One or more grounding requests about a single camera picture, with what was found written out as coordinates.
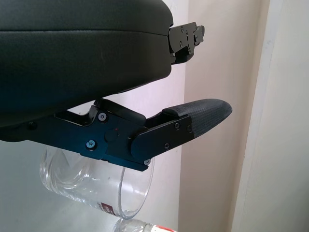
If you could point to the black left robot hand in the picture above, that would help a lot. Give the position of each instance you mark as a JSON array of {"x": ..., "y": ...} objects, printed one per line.
[{"x": 72, "y": 60}]

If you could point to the clear water bottle red label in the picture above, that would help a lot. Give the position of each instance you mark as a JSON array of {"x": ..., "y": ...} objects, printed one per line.
[{"x": 144, "y": 227}]

